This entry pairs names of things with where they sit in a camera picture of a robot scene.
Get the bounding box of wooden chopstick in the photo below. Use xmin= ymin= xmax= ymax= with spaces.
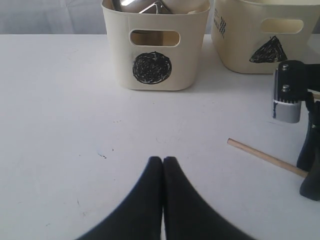
xmin=227 ymin=138 xmax=308 ymax=178

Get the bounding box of white curtain backdrop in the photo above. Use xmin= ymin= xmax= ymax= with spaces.
xmin=0 ymin=0 xmax=106 ymax=35

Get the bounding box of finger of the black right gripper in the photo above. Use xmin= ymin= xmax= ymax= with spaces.
xmin=299 ymin=142 xmax=320 ymax=201

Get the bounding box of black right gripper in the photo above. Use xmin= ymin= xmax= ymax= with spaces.
xmin=296 ymin=63 xmax=320 ymax=168

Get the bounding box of cream bin triangle mark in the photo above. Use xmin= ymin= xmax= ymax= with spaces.
xmin=211 ymin=0 xmax=320 ymax=74

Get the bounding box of cream bin circle mark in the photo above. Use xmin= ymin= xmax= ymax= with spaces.
xmin=101 ymin=0 xmax=210 ymax=91

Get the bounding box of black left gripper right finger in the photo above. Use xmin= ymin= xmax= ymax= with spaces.
xmin=163 ymin=156 xmax=253 ymax=240

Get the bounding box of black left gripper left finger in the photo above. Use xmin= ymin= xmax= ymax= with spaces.
xmin=78 ymin=156 xmax=163 ymax=240

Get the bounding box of steel mug with handle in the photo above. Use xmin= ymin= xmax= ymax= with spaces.
xmin=111 ymin=0 xmax=172 ymax=14

